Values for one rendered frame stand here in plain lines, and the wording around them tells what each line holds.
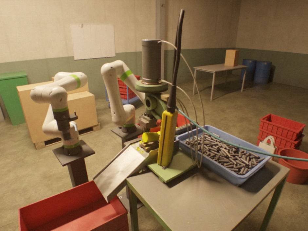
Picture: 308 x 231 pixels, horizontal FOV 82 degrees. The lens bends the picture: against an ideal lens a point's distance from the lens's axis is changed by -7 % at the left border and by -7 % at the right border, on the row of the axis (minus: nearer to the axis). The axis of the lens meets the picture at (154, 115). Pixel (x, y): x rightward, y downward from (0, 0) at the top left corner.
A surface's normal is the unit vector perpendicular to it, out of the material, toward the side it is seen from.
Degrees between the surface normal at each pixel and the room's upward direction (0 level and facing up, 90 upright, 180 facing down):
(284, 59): 90
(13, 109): 94
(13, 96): 94
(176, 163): 0
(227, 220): 0
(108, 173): 30
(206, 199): 0
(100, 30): 90
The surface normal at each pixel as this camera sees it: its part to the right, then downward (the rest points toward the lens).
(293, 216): 0.00, -0.92
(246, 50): -0.81, 0.23
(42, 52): 0.59, 0.32
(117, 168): -0.41, -0.68
